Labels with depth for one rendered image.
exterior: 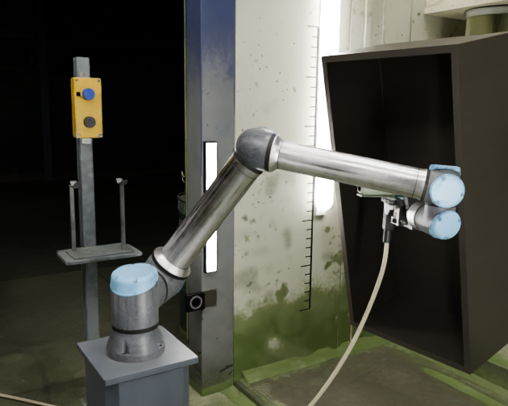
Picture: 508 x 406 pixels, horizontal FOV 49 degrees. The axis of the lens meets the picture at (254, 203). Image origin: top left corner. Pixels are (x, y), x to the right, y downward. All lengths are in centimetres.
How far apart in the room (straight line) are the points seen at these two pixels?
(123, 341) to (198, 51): 137
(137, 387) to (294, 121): 160
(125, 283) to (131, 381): 29
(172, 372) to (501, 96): 145
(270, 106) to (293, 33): 38
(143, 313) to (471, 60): 132
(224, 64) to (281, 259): 104
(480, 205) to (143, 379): 127
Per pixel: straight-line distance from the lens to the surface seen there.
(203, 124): 258
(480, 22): 334
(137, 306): 178
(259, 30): 276
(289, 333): 310
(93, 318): 278
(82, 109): 254
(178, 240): 187
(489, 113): 207
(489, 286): 226
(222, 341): 287
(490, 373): 320
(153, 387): 183
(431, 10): 347
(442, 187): 156
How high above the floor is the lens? 143
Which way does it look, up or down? 10 degrees down
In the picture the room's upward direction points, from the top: 1 degrees clockwise
